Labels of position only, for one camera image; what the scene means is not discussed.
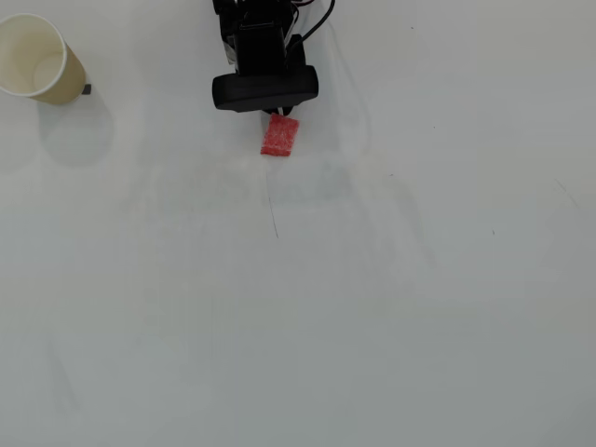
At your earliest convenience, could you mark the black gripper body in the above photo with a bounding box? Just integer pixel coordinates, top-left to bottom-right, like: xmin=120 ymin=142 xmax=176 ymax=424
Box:
xmin=231 ymin=21 xmax=308 ymax=76

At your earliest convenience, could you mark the red foam cube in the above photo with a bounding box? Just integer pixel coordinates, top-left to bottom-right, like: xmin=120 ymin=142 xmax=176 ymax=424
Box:
xmin=259 ymin=114 xmax=301 ymax=158

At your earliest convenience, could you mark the beige paper cup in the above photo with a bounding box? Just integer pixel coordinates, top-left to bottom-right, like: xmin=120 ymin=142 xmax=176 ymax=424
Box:
xmin=0 ymin=12 xmax=88 ymax=106

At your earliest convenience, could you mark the black cable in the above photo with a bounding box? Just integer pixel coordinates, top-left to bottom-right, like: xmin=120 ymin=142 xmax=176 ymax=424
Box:
xmin=287 ymin=0 xmax=337 ymax=51

